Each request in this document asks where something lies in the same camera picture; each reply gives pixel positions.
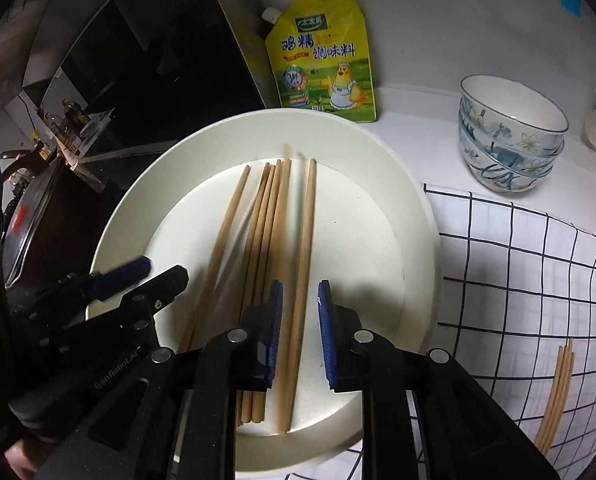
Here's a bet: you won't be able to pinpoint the large white round bowl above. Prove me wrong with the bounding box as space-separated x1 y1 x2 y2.
92 110 439 479

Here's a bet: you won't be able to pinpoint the person's left hand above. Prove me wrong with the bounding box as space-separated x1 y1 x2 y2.
4 438 55 480

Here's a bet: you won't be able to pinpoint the stacked floral porcelain bowls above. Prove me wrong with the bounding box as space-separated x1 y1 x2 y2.
458 74 569 193

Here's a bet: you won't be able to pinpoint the yellow seasoning pouch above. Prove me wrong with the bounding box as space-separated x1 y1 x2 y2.
266 0 377 122

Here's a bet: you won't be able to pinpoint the white black grid cloth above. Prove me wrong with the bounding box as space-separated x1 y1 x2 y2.
277 183 596 480

